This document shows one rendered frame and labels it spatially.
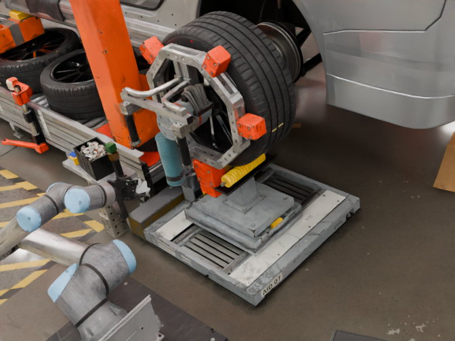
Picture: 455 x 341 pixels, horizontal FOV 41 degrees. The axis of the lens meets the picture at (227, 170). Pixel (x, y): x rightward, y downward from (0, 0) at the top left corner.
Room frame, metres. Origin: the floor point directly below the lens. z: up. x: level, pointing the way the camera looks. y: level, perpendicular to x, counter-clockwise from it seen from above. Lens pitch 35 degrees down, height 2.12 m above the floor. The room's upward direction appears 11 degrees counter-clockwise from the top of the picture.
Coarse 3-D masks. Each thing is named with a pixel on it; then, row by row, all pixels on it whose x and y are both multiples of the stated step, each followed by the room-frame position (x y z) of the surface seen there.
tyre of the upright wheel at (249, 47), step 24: (192, 24) 2.45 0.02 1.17; (216, 24) 2.39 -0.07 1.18; (240, 24) 2.39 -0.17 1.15; (240, 48) 2.26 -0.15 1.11; (264, 48) 2.29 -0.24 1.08; (240, 72) 2.17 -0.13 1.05; (264, 72) 2.21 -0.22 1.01; (288, 72) 2.26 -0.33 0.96; (264, 96) 2.16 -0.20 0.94; (288, 96) 2.23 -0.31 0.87; (288, 120) 2.23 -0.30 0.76; (264, 144) 2.14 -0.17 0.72
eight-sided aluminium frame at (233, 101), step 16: (176, 48) 2.38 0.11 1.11; (160, 64) 2.42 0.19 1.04; (192, 64) 2.25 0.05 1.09; (160, 80) 2.51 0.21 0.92; (208, 80) 2.19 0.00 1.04; (224, 80) 2.18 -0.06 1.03; (160, 96) 2.54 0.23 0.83; (224, 96) 2.13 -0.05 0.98; (240, 96) 2.14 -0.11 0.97; (240, 112) 2.13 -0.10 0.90; (192, 144) 2.41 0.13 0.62; (240, 144) 2.10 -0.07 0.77; (208, 160) 2.28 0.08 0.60; (224, 160) 2.19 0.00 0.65
